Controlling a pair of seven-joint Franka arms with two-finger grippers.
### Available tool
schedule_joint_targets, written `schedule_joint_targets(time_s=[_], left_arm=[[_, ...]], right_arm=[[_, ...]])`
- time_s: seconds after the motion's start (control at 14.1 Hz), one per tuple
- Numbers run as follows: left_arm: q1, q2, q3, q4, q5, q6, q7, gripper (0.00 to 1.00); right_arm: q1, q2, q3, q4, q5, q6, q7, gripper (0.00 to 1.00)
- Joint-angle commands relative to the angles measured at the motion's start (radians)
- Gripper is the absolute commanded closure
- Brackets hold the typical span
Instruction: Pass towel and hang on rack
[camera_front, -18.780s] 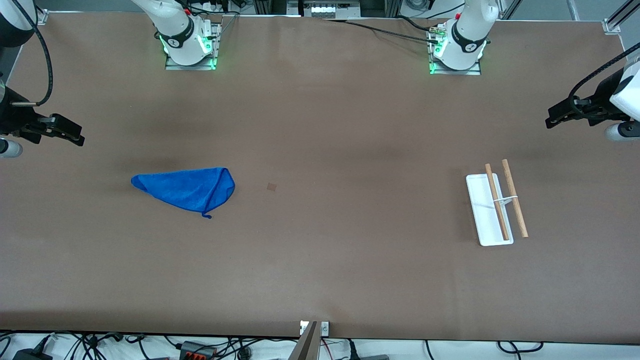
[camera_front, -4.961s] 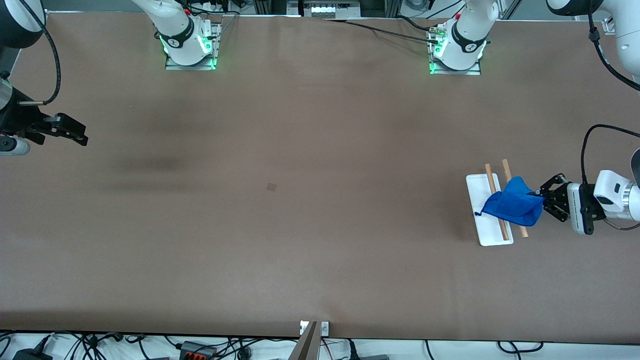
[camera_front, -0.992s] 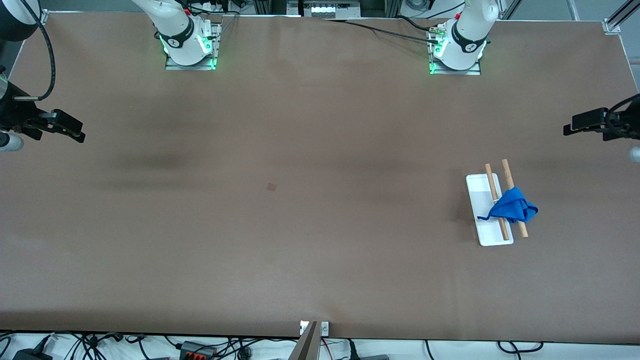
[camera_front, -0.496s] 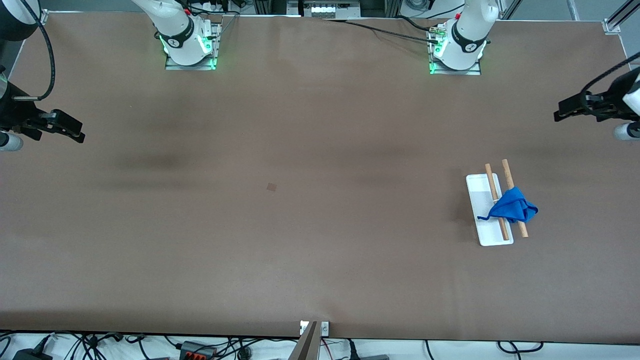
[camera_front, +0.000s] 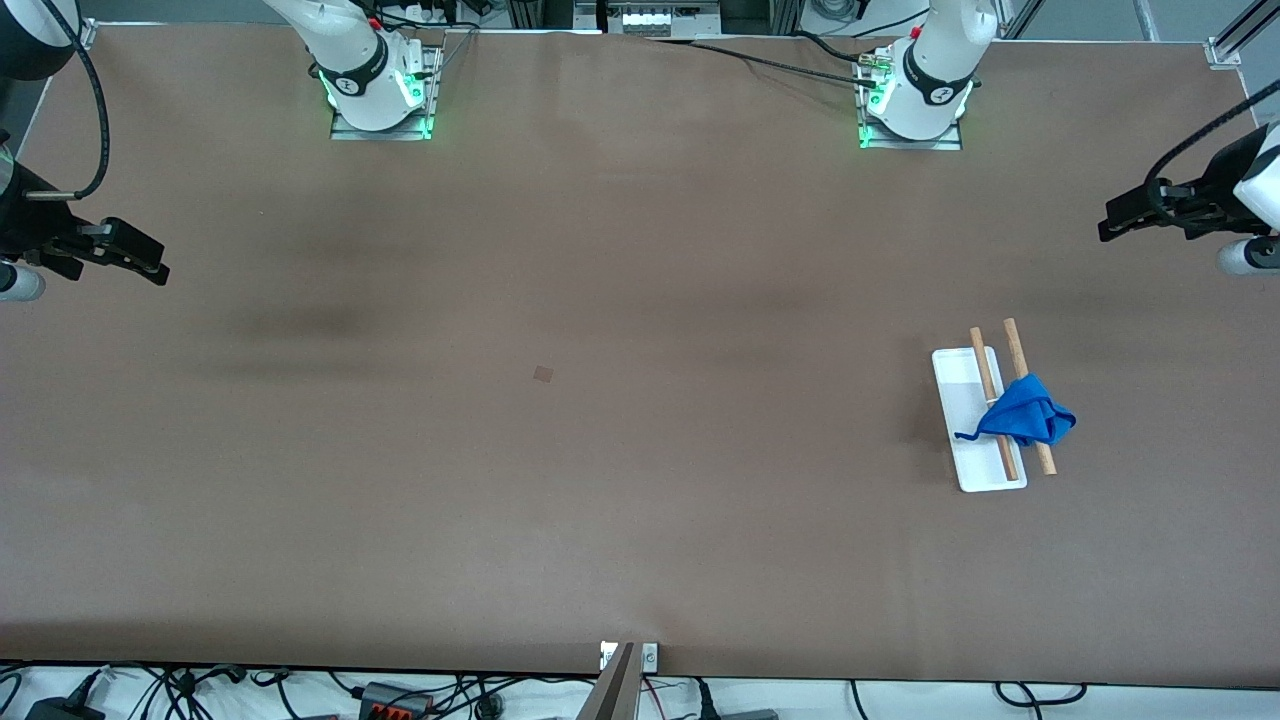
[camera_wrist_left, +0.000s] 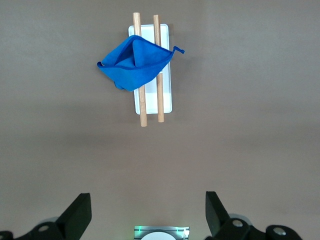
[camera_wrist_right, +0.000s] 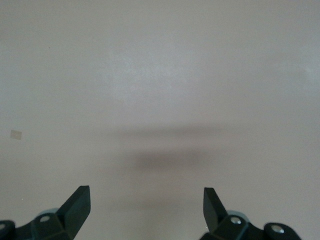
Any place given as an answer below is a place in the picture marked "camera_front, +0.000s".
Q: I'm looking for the blue towel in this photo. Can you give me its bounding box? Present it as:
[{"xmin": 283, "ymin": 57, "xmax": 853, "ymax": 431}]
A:
[{"xmin": 954, "ymin": 374, "xmax": 1078, "ymax": 448}]

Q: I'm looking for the white rack with wooden rods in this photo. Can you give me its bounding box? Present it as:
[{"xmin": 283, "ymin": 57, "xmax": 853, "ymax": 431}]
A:
[{"xmin": 932, "ymin": 318, "xmax": 1058, "ymax": 494}]

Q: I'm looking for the black power adapter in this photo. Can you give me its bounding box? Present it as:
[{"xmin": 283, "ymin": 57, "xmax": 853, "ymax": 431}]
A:
[{"xmin": 24, "ymin": 696, "xmax": 107, "ymax": 720}]

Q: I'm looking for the white power strip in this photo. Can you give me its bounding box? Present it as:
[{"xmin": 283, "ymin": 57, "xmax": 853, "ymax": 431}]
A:
[{"xmin": 606, "ymin": 0, "xmax": 723, "ymax": 37}]

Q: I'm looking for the black box with orange connectors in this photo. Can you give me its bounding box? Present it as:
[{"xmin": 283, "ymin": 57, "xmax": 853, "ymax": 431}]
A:
[{"xmin": 358, "ymin": 682, "xmax": 437, "ymax": 720}]

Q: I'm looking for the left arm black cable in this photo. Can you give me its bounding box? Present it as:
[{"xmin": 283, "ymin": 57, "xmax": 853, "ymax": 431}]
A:
[{"xmin": 1145, "ymin": 80, "xmax": 1280, "ymax": 216}]

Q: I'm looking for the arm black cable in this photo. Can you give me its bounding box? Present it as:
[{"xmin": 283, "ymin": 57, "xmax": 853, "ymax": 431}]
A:
[
  {"xmin": 1145, "ymin": 80, "xmax": 1280, "ymax": 216},
  {"xmin": 25, "ymin": 40, "xmax": 109, "ymax": 201}
]

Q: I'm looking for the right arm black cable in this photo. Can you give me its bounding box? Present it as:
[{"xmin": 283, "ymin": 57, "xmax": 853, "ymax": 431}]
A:
[{"xmin": 25, "ymin": 40, "xmax": 109, "ymax": 201}]

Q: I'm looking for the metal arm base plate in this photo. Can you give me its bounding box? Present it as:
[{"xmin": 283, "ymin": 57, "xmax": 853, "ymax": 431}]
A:
[
  {"xmin": 328, "ymin": 42, "xmax": 444, "ymax": 142},
  {"xmin": 857, "ymin": 48, "xmax": 964, "ymax": 152}
]

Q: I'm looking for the long black cable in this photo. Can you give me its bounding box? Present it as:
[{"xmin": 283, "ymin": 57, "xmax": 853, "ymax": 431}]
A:
[{"xmin": 645, "ymin": 36, "xmax": 886, "ymax": 91}]

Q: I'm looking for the looped black cable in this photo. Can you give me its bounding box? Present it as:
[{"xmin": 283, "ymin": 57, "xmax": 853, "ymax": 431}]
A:
[{"xmin": 993, "ymin": 681, "xmax": 1088, "ymax": 708}]

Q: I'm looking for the grey camera support pole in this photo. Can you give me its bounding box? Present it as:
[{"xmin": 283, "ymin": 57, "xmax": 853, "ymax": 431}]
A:
[{"xmin": 575, "ymin": 642, "xmax": 641, "ymax": 720}]

